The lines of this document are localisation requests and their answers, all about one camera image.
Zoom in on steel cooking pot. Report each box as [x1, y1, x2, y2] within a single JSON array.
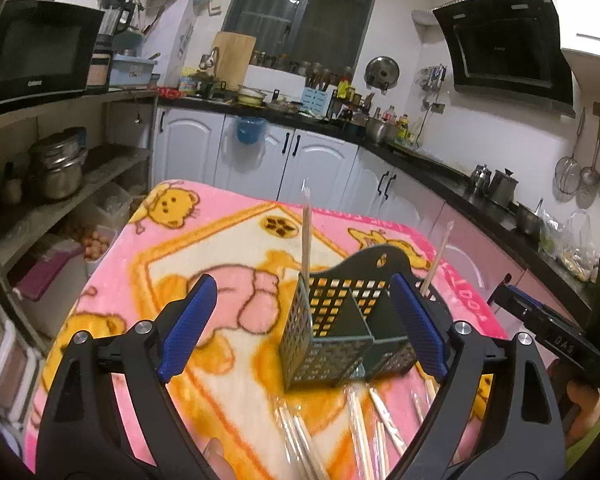
[[365, 119, 400, 143]]

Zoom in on person's right hand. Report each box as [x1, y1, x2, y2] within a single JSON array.
[[550, 365, 600, 448]]

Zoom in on white plastic drawer unit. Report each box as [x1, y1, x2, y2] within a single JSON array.
[[0, 280, 43, 426]]

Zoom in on light blue knife block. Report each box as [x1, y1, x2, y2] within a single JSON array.
[[300, 72, 331, 111]]

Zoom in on purple box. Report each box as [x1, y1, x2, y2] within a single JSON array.
[[12, 245, 86, 301]]

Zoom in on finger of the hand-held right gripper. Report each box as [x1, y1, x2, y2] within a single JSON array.
[[487, 292, 600, 376], [500, 282, 588, 331]]

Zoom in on spice rack with bottles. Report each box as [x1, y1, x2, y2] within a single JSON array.
[[330, 80, 376, 121]]

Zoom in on hanging wire strainer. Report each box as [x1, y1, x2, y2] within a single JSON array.
[[554, 110, 586, 193]]

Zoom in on black microwave oven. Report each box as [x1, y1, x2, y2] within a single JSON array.
[[0, 0, 106, 111]]

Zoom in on dark green perforated utensil holder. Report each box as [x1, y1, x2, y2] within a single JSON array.
[[278, 247, 438, 391]]

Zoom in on steel pot lid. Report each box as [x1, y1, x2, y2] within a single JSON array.
[[364, 56, 400, 92]]

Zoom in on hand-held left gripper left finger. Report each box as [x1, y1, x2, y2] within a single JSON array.
[[35, 274, 231, 480]]

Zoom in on wooden cutting board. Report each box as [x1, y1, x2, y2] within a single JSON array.
[[212, 31, 257, 88]]

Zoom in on black range hood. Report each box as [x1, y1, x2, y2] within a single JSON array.
[[432, 0, 576, 113]]

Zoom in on black kitchen countertop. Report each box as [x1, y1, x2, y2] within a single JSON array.
[[157, 95, 600, 311]]

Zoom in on pink printed bear blanket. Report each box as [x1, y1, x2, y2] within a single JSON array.
[[25, 177, 511, 480]]

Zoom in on steel jug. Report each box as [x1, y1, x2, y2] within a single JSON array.
[[487, 169, 520, 208]]

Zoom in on grey storage shelf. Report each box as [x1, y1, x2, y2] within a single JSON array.
[[0, 87, 161, 351]]

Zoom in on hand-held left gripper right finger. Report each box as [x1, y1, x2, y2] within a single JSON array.
[[380, 272, 568, 480]]

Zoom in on metal kitchen faucet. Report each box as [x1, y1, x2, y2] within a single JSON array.
[[197, 47, 221, 73]]

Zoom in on white kitchen cabinets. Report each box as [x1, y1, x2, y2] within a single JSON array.
[[152, 105, 596, 341]]

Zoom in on blue hanging bin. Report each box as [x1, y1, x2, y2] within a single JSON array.
[[236, 116, 266, 145]]

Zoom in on stacked steel pots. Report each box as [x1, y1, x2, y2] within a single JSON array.
[[27, 127, 88, 201]]

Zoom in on person's left hand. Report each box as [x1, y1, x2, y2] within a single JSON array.
[[203, 437, 236, 480]]

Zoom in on brown slatted box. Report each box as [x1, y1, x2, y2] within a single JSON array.
[[87, 52, 112, 86]]

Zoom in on black blender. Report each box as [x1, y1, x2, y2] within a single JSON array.
[[94, 0, 137, 56]]

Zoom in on clear plastic bags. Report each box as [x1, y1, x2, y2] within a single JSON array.
[[540, 210, 600, 281]]

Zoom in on dark kitchen window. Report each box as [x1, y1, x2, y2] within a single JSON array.
[[222, 0, 386, 78]]

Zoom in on small steel saucepan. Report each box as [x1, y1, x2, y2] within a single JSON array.
[[515, 200, 543, 236]]

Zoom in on glass bowl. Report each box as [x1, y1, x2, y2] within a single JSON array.
[[237, 85, 268, 106]]

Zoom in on blue plastic dish crate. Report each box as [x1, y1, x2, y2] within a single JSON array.
[[109, 55, 158, 86]]

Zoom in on person's right forearm green sleeve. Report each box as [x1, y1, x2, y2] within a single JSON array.
[[570, 395, 600, 466]]

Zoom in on small steel kettle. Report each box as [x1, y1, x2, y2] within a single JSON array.
[[469, 164, 492, 196]]

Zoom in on container of eggs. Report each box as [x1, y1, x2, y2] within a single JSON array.
[[77, 225, 118, 263]]

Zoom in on hanging steel skimmer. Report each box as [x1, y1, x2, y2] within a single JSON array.
[[580, 115, 600, 186]]

